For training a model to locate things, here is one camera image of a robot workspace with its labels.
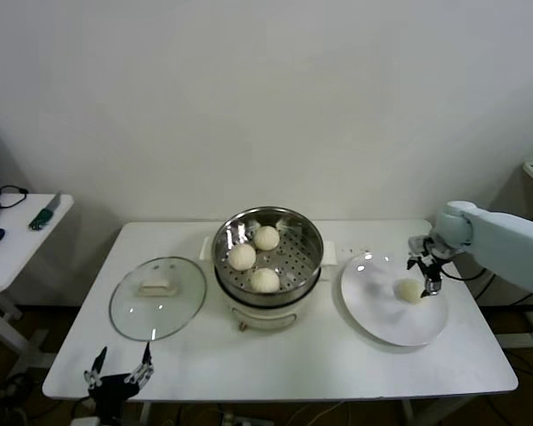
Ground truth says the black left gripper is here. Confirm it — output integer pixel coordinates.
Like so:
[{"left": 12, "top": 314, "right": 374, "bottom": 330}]
[{"left": 84, "top": 342, "right": 155, "bottom": 422}]

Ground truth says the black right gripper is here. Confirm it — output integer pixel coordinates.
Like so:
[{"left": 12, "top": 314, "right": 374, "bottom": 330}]
[{"left": 407, "top": 248, "right": 445, "bottom": 298}]

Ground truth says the white steamed baozi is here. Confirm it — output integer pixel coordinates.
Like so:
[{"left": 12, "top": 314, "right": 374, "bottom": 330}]
[
  {"left": 395, "top": 278, "right": 427, "bottom": 306},
  {"left": 250, "top": 266, "right": 282, "bottom": 295},
  {"left": 227, "top": 244, "right": 258, "bottom": 272},
  {"left": 253, "top": 225, "right": 282, "bottom": 252}
]

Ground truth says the glass lid with white handle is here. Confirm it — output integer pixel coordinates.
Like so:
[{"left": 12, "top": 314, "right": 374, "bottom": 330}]
[{"left": 109, "top": 256, "right": 209, "bottom": 343}]

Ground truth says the perforated steel steamer basket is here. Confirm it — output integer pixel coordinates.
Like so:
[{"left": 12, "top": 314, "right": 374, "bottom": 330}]
[{"left": 198, "top": 205, "right": 338, "bottom": 308}]

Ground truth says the white table leg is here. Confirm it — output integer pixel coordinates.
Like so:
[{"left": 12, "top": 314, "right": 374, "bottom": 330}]
[
  {"left": 399, "top": 398, "right": 417, "bottom": 426},
  {"left": 135, "top": 401, "right": 155, "bottom": 426}
]

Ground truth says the white round plate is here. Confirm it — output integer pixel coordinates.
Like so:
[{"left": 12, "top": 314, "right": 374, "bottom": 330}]
[{"left": 340, "top": 251, "right": 449, "bottom": 348}]

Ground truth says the white electric cooker base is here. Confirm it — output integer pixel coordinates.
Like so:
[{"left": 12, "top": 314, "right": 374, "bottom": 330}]
[{"left": 200, "top": 242, "right": 338, "bottom": 333}]

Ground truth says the white side table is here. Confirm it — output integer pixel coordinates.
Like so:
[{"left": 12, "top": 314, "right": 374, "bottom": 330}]
[{"left": 0, "top": 192, "right": 76, "bottom": 378}]

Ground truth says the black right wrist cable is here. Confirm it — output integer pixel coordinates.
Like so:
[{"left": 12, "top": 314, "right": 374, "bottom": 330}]
[{"left": 442, "top": 261, "right": 497, "bottom": 281}]

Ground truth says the floor cable bundle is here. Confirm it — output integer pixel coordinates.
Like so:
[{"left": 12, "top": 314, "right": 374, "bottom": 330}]
[{"left": 0, "top": 370, "right": 36, "bottom": 418}]

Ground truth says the green handled knife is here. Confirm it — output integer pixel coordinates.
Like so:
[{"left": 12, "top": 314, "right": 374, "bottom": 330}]
[{"left": 28, "top": 190, "right": 63, "bottom": 232}]

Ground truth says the black laptop cable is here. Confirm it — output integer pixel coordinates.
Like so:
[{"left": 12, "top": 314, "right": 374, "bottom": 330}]
[{"left": 0, "top": 185, "right": 30, "bottom": 210}]

